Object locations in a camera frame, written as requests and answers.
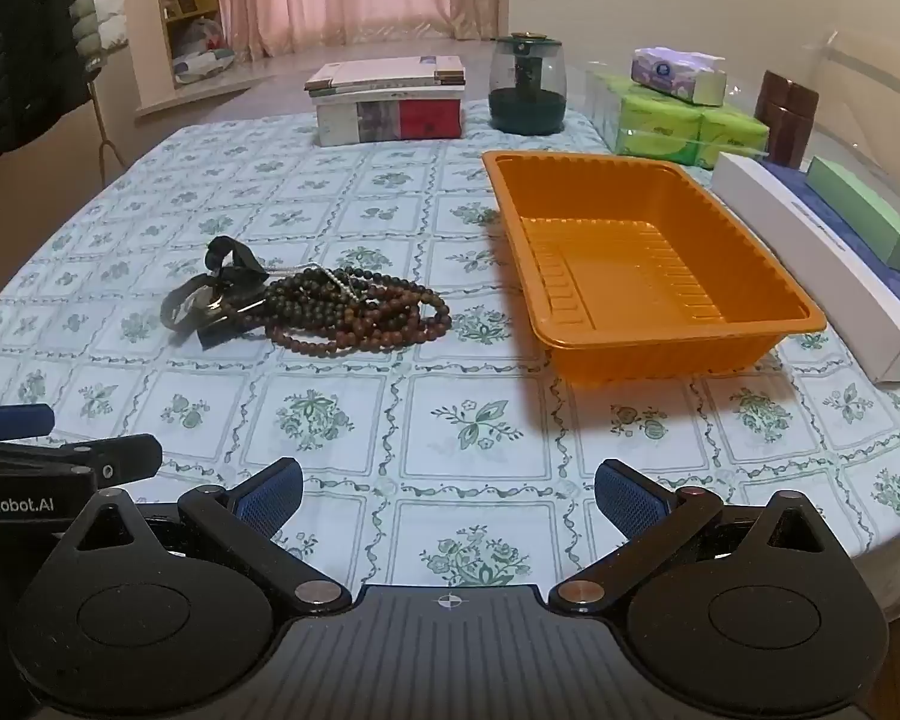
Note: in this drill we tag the green tissue pack bundle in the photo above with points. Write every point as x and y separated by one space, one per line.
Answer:
667 127

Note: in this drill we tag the long white box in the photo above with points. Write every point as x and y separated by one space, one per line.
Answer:
817 262

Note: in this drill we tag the floral green white tablecloth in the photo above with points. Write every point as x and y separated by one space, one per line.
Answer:
270 405

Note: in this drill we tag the black grey puffer jacket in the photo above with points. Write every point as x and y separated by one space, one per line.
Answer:
22 37

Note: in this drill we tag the orange plastic tray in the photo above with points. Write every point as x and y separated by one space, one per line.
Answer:
607 262

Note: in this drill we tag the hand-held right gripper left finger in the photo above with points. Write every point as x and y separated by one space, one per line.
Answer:
270 501

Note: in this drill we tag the green glass dome jar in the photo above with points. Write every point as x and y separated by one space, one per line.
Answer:
526 101

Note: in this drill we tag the brown cylindrical canister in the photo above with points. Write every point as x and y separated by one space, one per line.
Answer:
791 124

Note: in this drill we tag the clear plastic sheet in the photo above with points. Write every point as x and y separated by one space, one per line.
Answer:
877 105

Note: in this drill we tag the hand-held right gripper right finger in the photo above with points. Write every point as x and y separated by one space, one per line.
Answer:
626 501

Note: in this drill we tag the flat blue box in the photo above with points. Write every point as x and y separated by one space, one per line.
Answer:
832 199

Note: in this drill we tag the thick white red book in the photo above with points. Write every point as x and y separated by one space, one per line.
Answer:
420 118

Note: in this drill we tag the white plastic bag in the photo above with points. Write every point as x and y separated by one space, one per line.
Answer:
199 52

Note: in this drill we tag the small thin book stack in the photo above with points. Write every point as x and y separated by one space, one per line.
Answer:
450 69

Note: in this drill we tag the cream cover book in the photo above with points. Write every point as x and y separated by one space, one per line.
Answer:
375 71

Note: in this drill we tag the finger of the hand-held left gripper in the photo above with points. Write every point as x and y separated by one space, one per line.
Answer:
15 420
120 457

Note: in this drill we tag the purple tissue pack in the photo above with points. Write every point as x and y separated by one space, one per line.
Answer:
671 73

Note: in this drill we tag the long light green box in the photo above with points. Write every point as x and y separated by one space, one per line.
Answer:
862 210

